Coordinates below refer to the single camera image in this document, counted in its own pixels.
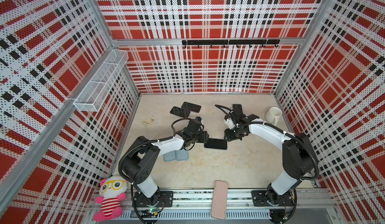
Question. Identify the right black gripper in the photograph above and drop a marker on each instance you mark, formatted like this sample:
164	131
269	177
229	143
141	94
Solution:
228	136

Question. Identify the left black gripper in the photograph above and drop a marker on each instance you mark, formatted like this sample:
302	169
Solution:
203	137

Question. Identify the black phone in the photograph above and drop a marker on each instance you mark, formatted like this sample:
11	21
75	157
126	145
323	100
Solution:
218	144
191	107
183	113

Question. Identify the light blue case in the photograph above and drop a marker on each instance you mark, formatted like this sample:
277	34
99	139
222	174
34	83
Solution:
181	155
170	156

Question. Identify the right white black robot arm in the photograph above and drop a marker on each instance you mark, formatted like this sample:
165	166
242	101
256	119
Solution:
299	159

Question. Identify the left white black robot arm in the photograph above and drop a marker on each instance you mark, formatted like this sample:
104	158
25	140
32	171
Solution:
137	162

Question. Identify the pink phone case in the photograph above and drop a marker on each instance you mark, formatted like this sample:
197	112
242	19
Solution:
219	200

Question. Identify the white ceramic mug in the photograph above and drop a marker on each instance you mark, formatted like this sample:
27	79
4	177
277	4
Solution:
273	115

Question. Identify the pink plush toy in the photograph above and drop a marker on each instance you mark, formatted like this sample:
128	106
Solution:
111	193

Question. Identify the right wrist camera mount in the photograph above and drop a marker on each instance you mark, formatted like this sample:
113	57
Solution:
229	122

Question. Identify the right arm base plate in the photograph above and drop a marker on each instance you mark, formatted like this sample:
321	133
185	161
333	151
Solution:
268	198

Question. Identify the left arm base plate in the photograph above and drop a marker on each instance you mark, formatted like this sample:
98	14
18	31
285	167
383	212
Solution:
159	199

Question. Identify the black hook rail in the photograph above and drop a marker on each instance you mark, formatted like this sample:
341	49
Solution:
226	42

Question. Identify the aluminium front rail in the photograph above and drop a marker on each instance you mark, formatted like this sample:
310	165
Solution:
242	204

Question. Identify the white wire mesh basket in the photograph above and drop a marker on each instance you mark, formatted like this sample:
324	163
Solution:
107	71

